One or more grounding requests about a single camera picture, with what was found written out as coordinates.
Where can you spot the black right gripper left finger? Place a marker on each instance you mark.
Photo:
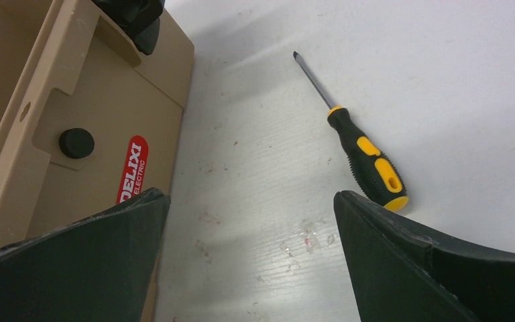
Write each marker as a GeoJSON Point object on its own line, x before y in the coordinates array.
{"type": "Point", "coordinates": [95, 269]}

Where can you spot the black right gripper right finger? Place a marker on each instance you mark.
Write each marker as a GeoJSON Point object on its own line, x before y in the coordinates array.
{"type": "Point", "coordinates": [402, 270]}

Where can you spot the yellow black screwdriver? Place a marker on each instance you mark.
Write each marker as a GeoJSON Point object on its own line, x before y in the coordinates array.
{"type": "Point", "coordinates": [371, 168]}

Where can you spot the tan plastic toolbox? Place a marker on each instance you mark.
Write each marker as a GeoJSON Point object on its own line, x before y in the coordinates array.
{"type": "Point", "coordinates": [87, 121]}

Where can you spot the black toolbox latch near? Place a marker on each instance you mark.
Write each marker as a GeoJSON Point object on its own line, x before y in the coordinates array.
{"type": "Point", "coordinates": [139, 19]}

